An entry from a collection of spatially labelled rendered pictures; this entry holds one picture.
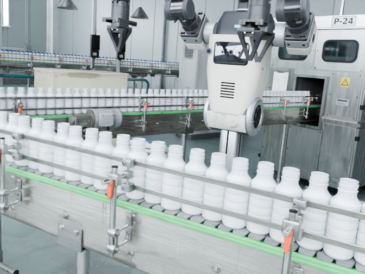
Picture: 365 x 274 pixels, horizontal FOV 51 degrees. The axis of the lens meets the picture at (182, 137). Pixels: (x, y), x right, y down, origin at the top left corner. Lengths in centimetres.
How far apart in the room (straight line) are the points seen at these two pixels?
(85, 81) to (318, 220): 451
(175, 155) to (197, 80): 605
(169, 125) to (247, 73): 163
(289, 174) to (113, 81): 463
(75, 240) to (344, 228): 75
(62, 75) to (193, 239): 421
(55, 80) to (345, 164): 352
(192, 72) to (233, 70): 551
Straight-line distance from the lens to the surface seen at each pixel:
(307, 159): 479
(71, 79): 507
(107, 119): 251
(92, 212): 115
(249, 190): 88
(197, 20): 166
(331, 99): 460
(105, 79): 530
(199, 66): 700
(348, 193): 85
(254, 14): 103
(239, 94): 150
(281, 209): 88
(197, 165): 95
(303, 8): 138
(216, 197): 94
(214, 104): 155
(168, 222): 99
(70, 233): 123
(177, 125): 310
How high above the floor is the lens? 137
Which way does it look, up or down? 11 degrees down
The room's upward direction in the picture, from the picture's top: 4 degrees clockwise
